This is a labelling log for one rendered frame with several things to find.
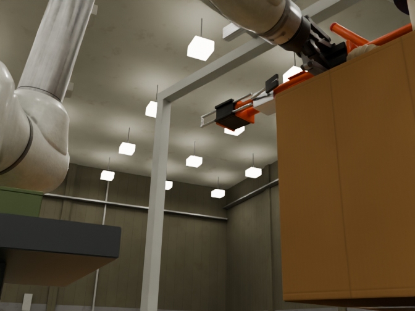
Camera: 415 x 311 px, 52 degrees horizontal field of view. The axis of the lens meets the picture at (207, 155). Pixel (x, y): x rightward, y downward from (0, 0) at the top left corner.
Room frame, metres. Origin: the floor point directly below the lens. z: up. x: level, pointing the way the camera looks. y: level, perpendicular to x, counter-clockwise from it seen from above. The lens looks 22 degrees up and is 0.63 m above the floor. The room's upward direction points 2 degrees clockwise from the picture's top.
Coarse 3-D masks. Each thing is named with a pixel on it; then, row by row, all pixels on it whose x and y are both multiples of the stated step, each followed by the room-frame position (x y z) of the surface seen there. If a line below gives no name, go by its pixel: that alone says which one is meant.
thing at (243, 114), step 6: (240, 102) 1.05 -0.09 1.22; (240, 114) 1.05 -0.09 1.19; (246, 114) 1.06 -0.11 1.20; (228, 120) 1.07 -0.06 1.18; (234, 120) 1.07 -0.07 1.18; (240, 120) 1.07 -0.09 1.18; (246, 120) 1.07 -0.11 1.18; (252, 120) 1.08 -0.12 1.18; (222, 126) 1.11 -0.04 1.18; (228, 126) 1.11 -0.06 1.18; (234, 126) 1.11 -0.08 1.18; (240, 126) 1.11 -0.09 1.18
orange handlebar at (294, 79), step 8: (408, 24) 0.69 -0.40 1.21; (392, 32) 0.71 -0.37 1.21; (400, 32) 0.70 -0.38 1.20; (408, 32) 0.69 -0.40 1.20; (376, 40) 0.74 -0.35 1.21; (384, 40) 0.73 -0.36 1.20; (304, 72) 0.88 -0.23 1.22; (288, 80) 0.91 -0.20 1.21; (296, 80) 0.89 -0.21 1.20; (304, 80) 0.87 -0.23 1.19; (280, 88) 0.93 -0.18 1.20; (240, 104) 1.03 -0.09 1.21; (248, 112) 1.06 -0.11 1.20; (256, 112) 1.05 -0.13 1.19
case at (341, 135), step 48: (384, 48) 0.58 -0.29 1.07; (288, 96) 0.72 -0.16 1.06; (336, 96) 0.65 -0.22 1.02; (384, 96) 0.59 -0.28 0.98; (288, 144) 0.73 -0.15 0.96; (336, 144) 0.66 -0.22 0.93; (384, 144) 0.59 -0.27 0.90; (288, 192) 0.73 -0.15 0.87; (336, 192) 0.66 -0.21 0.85; (384, 192) 0.60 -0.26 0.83; (288, 240) 0.74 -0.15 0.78; (336, 240) 0.67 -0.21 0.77; (384, 240) 0.61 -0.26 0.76; (288, 288) 0.74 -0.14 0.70; (336, 288) 0.67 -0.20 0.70; (384, 288) 0.62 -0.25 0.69
